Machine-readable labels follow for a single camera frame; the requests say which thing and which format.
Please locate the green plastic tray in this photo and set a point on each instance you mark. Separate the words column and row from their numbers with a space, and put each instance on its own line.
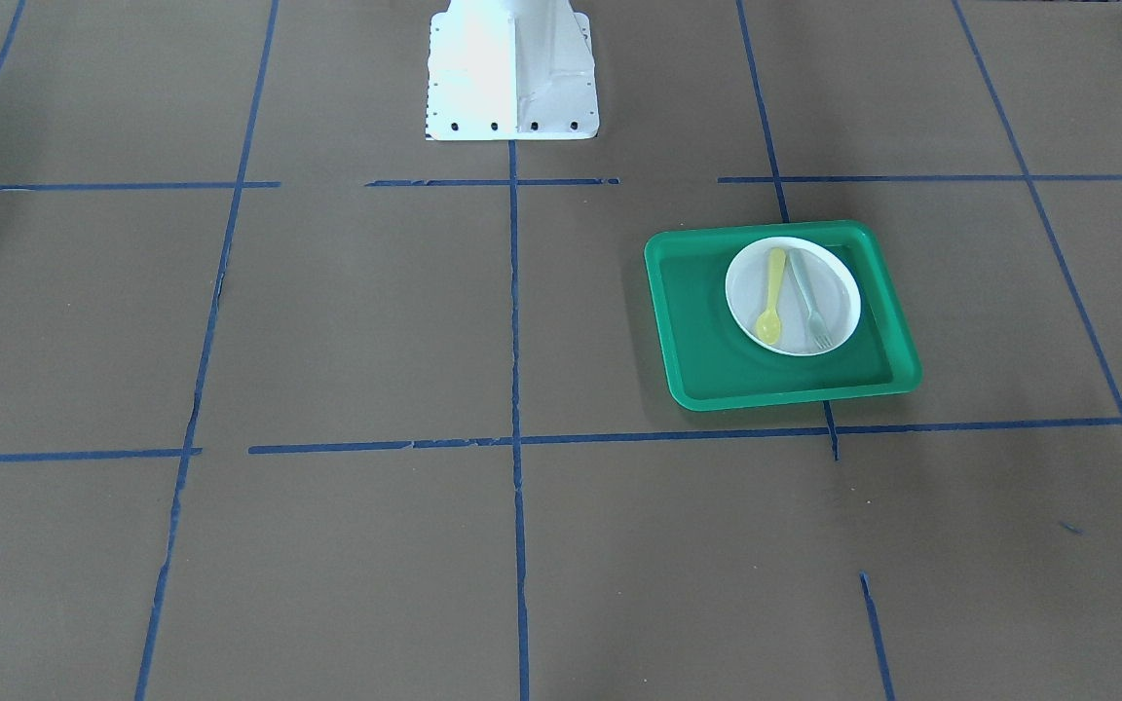
column 711, row 365

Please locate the pale green plastic fork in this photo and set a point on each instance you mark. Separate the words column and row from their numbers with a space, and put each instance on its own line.
column 814, row 322

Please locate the white round plate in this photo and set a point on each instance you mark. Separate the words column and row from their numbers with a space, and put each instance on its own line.
column 835, row 289

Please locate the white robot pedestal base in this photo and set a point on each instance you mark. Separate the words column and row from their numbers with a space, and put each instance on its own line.
column 503, row 70

